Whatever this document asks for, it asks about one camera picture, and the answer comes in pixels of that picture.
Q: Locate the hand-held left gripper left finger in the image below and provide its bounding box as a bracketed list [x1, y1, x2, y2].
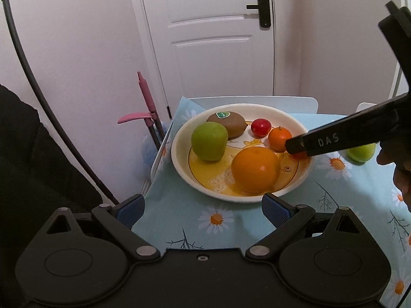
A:
[31, 194, 161, 262]

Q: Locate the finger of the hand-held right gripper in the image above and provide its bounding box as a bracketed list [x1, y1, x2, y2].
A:
[378, 1, 411, 88]
[285, 92, 411, 158]

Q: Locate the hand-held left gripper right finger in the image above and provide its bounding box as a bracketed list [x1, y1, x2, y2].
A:
[246, 192, 377, 262]

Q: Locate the large orange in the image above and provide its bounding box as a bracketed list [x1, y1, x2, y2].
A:
[231, 147, 281, 194]

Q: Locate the cream plate with cartoon print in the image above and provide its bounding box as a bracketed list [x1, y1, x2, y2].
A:
[171, 103, 314, 203]

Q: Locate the small red fruit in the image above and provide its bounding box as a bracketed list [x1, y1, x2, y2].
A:
[250, 118, 272, 137]

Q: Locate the green apple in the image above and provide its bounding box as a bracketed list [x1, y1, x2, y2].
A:
[191, 122, 229, 162]
[345, 143, 376, 163]

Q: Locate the brown kiwi with green sticker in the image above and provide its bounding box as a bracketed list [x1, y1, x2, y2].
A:
[206, 111, 248, 139]

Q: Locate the person's right hand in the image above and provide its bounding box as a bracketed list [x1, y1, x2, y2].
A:
[377, 141, 411, 214]

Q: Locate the light blue daisy tablecloth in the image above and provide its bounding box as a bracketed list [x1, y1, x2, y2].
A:
[132, 96, 411, 308]

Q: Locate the blue fluffy mop head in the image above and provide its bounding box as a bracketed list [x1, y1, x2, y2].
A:
[141, 120, 166, 168]

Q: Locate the dark cloth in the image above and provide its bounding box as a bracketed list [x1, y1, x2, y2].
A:
[0, 84, 120, 308]

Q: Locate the black curved tube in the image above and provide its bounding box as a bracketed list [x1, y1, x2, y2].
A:
[0, 0, 120, 206]

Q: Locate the white panelled door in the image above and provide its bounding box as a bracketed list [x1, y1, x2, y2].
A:
[127, 0, 277, 123]

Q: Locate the pink mop handle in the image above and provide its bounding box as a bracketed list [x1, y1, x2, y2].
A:
[117, 71, 165, 149]

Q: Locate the black door lock handle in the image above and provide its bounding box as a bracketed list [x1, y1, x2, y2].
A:
[246, 0, 271, 28]

